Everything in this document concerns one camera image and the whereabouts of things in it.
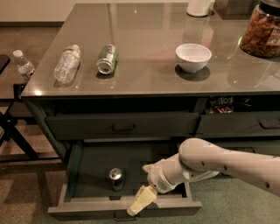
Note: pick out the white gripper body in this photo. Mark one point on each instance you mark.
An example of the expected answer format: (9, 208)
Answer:
(157, 177)

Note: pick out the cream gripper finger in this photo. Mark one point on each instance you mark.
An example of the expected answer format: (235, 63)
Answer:
(147, 167)
(144, 197)

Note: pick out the redbull can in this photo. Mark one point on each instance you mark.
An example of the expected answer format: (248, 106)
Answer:
(116, 177)

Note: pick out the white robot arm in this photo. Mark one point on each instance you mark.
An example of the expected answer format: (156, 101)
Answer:
(198, 159)

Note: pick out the top left drawer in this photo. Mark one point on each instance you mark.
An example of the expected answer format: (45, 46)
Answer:
(122, 125)

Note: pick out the open middle drawer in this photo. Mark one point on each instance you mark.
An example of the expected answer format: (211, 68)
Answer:
(87, 193)

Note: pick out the snack bags in drawer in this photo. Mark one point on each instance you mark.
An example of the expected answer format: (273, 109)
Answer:
(222, 104)

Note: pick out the top right drawer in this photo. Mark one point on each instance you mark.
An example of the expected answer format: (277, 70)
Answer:
(240, 124)

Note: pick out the middle right drawer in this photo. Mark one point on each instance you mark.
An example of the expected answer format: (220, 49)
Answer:
(268, 147)

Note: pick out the green soda can lying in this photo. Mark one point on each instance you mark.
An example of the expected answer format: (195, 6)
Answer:
(107, 58)

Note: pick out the white bowl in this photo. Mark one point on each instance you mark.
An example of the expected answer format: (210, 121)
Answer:
(192, 57)

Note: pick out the clear plastic water bottle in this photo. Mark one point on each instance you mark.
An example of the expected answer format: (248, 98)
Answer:
(68, 64)

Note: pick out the black side table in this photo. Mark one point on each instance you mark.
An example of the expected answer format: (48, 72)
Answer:
(16, 110)

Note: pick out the small clear bottle white cap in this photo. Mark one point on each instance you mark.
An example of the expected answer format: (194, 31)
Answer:
(24, 66)

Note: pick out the white paper towel roll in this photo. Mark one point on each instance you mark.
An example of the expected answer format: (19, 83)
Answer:
(198, 8)

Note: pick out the snack jar with black lid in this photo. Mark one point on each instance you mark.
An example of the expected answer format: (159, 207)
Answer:
(262, 37)

